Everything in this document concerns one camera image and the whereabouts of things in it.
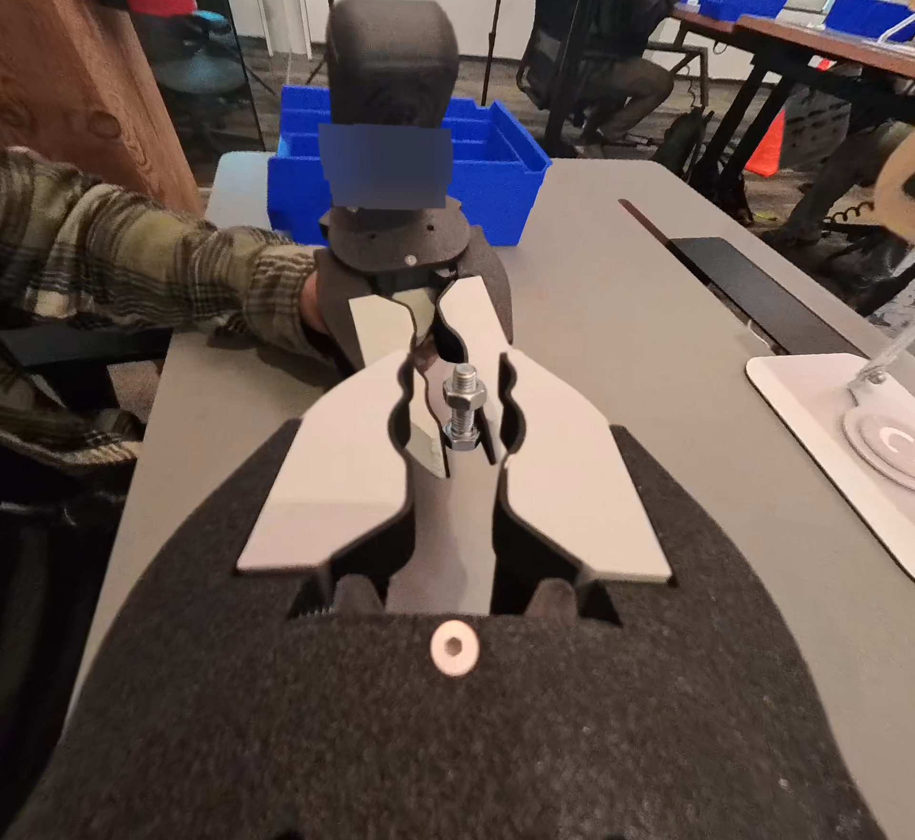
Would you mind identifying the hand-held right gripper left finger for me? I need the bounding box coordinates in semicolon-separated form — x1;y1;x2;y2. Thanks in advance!
236;350;418;575

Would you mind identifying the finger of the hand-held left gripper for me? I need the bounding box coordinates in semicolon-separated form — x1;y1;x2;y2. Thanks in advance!
435;275;516;466
348;293;453;480

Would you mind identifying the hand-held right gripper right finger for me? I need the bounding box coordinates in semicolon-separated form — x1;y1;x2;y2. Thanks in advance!
492;351;674;584

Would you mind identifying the silver hex nut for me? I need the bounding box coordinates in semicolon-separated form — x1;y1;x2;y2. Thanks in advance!
442;383;488;421

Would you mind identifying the silver hex bolt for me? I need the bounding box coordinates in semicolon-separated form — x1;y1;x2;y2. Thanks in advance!
442;363;483;454

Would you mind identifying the person's left forearm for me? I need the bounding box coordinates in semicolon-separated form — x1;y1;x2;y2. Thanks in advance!
0;145;319;362

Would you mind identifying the person's left hand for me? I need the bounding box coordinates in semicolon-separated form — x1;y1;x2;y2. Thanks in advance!
299;271;335;339

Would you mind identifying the blue plastic bin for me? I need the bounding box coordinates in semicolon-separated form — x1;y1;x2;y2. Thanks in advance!
697;0;792;23
268;84;553;248
825;0;915;45

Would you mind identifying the black office chair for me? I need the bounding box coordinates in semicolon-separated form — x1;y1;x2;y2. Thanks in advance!
515;24;581;156

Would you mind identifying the black mat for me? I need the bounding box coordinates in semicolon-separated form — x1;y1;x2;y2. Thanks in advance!
668;237;869;358

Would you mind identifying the black backpack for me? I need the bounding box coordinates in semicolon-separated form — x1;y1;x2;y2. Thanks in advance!
652;106;716;178

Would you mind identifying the clear acrylic stand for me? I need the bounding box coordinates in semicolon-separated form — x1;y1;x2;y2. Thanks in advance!
844;325;915;491

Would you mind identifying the orange traffic cone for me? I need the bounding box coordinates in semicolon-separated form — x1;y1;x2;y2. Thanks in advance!
747;110;788;177

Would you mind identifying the wooden pillar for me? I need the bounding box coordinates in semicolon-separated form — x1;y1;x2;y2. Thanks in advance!
0;0;205;213

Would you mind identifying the wooden chair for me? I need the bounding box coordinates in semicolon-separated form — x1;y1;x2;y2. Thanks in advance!
875;136;915;245

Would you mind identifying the dark wooden desk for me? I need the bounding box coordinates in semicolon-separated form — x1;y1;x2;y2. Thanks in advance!
671;2;915;213

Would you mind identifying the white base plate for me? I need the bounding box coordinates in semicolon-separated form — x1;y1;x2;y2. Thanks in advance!
745;353;915;580

